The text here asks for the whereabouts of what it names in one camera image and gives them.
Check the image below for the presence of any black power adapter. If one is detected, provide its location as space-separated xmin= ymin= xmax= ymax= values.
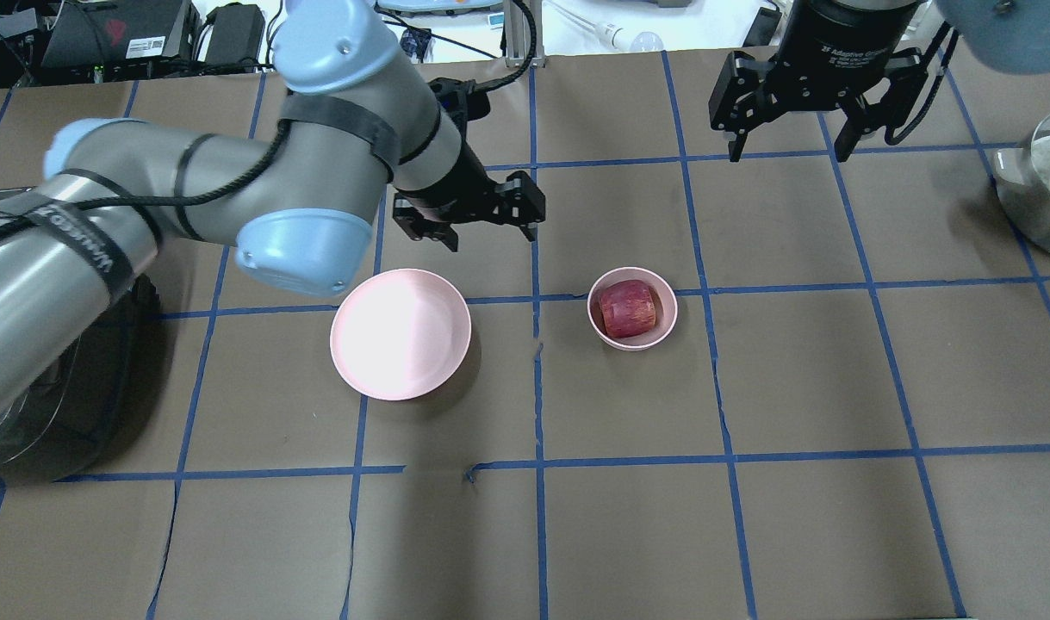
xmin=202 ymin=3 xmax=264 ymax=73

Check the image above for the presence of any pink bowl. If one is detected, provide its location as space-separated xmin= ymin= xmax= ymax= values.
xmin=587 ymin=267 xmax=680 ymax=350

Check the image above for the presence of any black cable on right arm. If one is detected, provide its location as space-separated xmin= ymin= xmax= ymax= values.
xmin=885 ymin=22 xmax=960 ymax=146

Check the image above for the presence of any pink plate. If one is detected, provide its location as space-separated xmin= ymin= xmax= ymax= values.
xmin=328 ymin=268 xmax=473 ymax=401

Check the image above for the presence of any blue right robot arm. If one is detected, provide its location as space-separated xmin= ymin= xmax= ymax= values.
xmin=707 ymin=1 xmax=1050 ymax=162

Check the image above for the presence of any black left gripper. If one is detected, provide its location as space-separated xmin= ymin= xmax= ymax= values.
xmin=392 ymin=152 xmax=547 ymax=252

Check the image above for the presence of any red apple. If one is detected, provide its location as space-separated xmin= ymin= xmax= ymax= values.
xmin=599 ymin=278 xmax=658 ymax=340

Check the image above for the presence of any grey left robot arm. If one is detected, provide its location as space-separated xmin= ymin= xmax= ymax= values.
xmin=0 ymin=1 xmax=547 ymax=418

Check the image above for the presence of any round black base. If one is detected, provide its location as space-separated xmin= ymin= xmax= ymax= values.
xmin=0 ymin=275 xmax=161 ymax=487

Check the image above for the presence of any black electronics box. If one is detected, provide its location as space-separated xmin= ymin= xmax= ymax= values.
xmin=41 ymin=1 xmax=202 ymax=70

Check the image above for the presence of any steel bowl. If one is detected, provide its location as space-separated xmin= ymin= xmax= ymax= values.
xmin=992 ymin=113 xmax=1050 ymax=254

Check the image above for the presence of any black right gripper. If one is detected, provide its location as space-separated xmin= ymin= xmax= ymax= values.
xmin=707 ymin=1 xmax=948 ymax=164

